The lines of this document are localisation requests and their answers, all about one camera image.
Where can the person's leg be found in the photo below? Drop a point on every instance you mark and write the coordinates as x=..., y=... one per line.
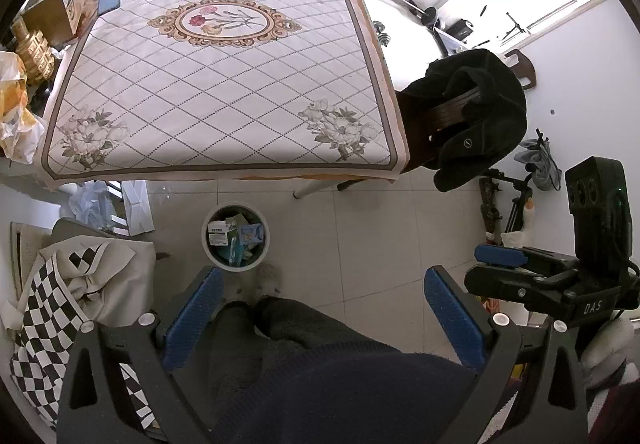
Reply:
x=310, y=324
x=235, y=364

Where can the brown camouflage object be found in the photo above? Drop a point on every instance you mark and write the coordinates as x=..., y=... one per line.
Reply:
x=489, y=206

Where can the small white teal box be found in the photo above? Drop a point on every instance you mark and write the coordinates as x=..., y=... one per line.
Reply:
x=218, y=234

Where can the beige cloth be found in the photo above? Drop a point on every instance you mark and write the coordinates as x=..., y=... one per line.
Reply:
x=120, y=284

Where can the small black dumbbell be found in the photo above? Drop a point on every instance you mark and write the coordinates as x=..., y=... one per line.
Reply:
x=382, y=36

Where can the yellow white plastic bag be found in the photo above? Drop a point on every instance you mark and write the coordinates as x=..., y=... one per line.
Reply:
x=20, y=113

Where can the person's right leg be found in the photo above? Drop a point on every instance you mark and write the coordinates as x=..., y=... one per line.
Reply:
x=310, y=324

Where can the dark wooden chair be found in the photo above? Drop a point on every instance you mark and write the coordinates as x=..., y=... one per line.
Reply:
x=455, y=111

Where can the long barbell with black plates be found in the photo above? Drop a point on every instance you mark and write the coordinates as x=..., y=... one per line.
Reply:
x=429, y=16

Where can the black coat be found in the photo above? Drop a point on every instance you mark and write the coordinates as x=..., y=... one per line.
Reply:
x=480, y=123

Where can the person's right hand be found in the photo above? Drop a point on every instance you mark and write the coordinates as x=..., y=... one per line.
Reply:
x=607, y=349

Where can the black white checkered cloth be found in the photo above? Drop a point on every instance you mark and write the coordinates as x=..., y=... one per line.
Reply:
x=45, y=324

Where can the person's grey slipper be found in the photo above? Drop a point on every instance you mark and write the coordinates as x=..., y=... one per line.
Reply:
x=270, y=279
x=239, y=291

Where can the beige flat board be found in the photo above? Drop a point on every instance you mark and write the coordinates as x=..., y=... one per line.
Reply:
x=27, y=254

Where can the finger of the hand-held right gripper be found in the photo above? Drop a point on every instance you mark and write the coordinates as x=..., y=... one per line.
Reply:
x=500, y=284
x=500, y=255

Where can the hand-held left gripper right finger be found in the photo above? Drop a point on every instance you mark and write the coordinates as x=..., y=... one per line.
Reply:
x=455, y=319

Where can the brown cardboard box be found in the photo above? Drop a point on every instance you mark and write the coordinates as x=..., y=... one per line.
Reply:
x=52, y=13

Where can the floral diamond pattern tablecloth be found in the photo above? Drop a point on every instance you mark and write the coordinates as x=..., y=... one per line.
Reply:
x=200, y=88

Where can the white bundle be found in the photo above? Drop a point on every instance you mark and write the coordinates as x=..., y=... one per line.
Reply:
x=517, y=236

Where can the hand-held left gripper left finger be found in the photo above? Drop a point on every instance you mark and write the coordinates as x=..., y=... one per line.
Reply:
x=192, y=319

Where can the grey chair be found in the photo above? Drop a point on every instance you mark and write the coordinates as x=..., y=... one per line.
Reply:
x=75, y=229

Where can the grey hanging cloth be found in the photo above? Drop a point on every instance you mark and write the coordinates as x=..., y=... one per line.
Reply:
x=540, y=158

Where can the person's right grey slipper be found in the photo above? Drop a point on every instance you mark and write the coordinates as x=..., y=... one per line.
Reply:
x=270, y=279

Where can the light blue snack packet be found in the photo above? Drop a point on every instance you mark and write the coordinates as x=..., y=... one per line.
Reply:
x=251, y=233

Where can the black tripod stand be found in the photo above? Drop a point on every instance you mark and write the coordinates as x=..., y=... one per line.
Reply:
x=517, y=189

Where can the person's dark sweater torso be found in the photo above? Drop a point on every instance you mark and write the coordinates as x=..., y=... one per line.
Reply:
x=360, y=399

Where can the clear crumpled plastic bag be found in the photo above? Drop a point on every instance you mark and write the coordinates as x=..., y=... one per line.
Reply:
x=92, y=204

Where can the person's left grey slipper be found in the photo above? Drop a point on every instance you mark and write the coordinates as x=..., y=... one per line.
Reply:
x=239, y=291

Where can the person's left leg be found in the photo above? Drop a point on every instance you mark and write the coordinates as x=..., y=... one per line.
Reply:
x=235, y=364

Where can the white round trash bin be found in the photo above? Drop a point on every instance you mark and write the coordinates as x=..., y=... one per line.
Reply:
x=206, y=241

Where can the white cardboard box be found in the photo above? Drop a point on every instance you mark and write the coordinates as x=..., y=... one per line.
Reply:
x=139, y=209

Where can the person's right forearm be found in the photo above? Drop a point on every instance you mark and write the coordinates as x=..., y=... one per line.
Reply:
x=617, y=409

